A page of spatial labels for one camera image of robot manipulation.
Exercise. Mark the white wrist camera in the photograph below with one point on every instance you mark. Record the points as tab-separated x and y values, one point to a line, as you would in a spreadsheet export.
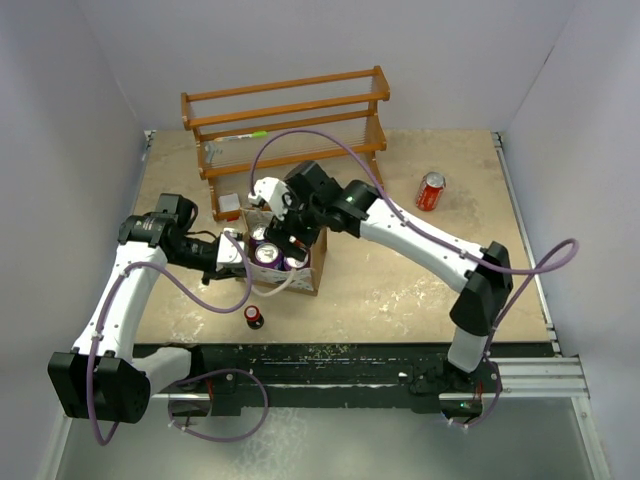
271	192
231	250

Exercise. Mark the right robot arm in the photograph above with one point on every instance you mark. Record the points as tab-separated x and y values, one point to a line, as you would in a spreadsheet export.
307	201

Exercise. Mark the small red-capped dark bottle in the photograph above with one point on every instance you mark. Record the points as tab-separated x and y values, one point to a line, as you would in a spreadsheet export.
254	318

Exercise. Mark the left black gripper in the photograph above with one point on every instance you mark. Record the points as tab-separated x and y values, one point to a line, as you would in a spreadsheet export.
222	273

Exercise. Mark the purple can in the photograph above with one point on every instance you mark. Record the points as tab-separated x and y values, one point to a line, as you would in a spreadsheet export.
268	255
291	263
257	234

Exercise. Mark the green-capped marker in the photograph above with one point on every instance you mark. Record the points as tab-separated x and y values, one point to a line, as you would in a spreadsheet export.
240	137

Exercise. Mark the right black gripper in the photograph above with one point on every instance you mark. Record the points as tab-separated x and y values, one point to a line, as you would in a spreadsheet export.
283	240

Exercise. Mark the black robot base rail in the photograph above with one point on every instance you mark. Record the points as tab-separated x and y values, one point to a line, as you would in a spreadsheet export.
413	376

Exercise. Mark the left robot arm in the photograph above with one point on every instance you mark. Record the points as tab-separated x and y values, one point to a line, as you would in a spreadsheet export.
100	378

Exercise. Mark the orange wooden rack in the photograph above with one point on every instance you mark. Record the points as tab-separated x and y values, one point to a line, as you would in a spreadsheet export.
344	105

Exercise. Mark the white box under rack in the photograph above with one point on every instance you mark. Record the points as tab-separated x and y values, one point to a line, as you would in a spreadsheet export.
229	203

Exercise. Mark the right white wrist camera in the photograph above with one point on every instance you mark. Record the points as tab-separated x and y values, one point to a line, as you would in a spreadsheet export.
271	192

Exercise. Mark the canvas tote bag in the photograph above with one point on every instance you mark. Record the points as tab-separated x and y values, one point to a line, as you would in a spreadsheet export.
306	281

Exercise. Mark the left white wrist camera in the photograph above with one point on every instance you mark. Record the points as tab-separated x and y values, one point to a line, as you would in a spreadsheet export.
231	250

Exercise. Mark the red cola can back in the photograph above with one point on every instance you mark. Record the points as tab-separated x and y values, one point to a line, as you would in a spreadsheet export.
430	190

